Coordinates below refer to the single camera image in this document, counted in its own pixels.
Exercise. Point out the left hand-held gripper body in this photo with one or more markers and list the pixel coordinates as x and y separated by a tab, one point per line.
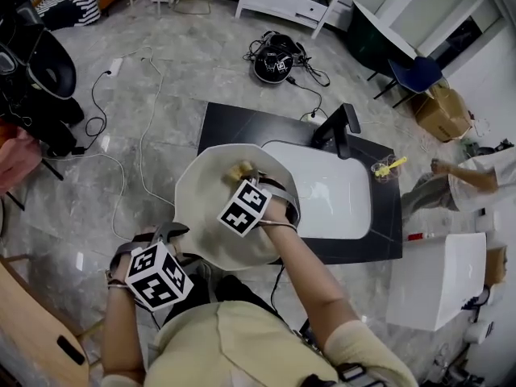
159	280

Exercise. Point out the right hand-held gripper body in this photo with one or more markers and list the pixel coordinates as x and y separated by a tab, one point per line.
244	208

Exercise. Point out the yellow sponge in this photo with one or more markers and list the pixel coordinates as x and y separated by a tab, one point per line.
238	171

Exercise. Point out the person's left forearm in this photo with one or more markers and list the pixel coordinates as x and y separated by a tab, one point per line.
123	337

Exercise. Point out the person's right forearm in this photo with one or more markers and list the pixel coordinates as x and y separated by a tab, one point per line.
314	288

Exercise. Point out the person's right hand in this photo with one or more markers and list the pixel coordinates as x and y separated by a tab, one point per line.
276	212

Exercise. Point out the person's left hand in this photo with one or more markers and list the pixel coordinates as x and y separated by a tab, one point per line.
124	268

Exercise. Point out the person's shoe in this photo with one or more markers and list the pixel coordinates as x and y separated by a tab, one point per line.
203	272

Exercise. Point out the person's black trousers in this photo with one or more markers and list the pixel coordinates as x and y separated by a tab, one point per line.
234	290

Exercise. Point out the dark sink cabinet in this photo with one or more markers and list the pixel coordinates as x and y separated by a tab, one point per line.
238	123

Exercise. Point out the white sink basin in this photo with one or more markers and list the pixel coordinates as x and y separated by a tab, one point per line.
330	200

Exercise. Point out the white power strip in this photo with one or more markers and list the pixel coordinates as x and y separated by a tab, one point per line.
314	118
115	66

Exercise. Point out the black oval case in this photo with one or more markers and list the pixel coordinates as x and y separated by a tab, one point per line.
52	71
266	73

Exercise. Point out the person's cream shirt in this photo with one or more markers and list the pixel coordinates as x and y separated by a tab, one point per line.
242	349

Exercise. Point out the clear glass holder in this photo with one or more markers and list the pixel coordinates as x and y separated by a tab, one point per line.
387	177

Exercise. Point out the light wooden chair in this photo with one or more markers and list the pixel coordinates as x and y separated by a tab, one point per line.
32	329

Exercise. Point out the black waist device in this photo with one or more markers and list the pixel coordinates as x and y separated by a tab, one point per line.
308	335

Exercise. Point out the pink chair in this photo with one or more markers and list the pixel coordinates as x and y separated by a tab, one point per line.
20	159

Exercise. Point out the red bottle with white cap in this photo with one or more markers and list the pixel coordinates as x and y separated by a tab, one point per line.
415	237

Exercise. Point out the dark green bathtub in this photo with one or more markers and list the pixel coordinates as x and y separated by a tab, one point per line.
371	42

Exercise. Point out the blue chair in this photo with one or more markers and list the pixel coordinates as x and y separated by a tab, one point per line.
419	75

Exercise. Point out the large cardboard box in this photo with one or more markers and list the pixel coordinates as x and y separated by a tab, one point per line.
441	115

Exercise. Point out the white block cabinet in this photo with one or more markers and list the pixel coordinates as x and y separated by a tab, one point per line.
435	280

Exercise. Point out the black white striped cushion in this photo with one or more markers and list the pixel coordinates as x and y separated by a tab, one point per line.
68	10

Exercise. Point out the small black faucet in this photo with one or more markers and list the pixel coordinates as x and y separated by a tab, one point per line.
475	298

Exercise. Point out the small cardboard box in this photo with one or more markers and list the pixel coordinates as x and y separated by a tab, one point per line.
495	264

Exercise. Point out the white cylindrical appliance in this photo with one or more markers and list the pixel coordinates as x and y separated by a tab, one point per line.
479	332

